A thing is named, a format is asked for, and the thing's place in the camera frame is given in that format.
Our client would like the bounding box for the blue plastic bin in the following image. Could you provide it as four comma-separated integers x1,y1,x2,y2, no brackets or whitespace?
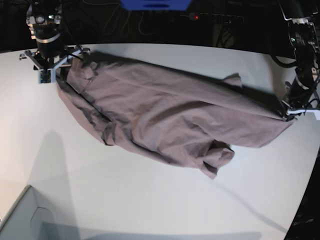
120,0,192,11

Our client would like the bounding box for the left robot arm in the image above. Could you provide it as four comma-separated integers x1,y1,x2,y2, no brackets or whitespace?
278,0,320,121

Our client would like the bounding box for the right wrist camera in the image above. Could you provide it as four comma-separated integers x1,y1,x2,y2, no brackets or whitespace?
38,69,56,84

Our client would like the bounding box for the mauve t-shirt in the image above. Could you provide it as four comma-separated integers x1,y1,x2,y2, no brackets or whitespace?
56,52,293,179

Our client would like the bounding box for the white power strip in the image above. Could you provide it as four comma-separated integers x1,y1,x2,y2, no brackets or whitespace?
180,12,245,24

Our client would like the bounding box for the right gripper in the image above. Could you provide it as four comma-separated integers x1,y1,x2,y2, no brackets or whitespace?
19,46,91,71

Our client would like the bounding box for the grey floor cable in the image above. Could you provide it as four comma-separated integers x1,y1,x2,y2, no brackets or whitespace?
102,4,176,38

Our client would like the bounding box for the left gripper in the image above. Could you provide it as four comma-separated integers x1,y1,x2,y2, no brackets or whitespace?
281,82,320,121

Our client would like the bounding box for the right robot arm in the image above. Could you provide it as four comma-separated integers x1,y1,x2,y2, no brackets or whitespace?
19,0,85,71

